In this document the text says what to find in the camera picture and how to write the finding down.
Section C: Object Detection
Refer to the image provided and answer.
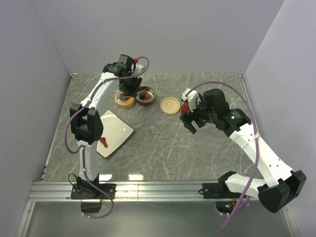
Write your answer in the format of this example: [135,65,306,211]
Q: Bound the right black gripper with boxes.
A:
[180,94,217,134]

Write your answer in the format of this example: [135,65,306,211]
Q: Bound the metal tongs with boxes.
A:
[118,90,146,101]

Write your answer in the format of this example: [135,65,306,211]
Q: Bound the red round lid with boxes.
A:
[181,102,190,115]

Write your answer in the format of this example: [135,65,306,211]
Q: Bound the cream round lid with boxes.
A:
[160,97,181,115]

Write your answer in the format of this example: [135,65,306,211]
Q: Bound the red sausage food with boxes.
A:
[99,137,108,148]

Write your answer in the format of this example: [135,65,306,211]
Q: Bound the orange fried food piece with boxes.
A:
[145,92,152,100]

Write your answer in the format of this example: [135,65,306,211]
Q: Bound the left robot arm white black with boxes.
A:
[64,54,149,198]

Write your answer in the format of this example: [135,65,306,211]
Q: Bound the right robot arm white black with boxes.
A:
[180,88,307,213]

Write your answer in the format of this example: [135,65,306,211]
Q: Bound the yellow lunch container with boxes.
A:
[115,90,135,109]

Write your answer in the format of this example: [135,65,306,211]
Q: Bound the red steel lunch container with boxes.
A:
[136,86,156,106]

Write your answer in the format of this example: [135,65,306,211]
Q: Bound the white square plate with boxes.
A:
[97,109,134,158]

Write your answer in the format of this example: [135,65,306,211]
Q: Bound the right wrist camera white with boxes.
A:
[181,88,200,112]

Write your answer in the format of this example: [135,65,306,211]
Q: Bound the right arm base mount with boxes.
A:
[198,183,241,199]

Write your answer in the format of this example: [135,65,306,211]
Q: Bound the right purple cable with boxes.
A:
[186,81,260,234]

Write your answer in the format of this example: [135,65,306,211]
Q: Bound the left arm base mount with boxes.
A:
[70,183,116,199]

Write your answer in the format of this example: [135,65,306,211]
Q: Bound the aluminium rail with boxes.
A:
[27,181,257,203]

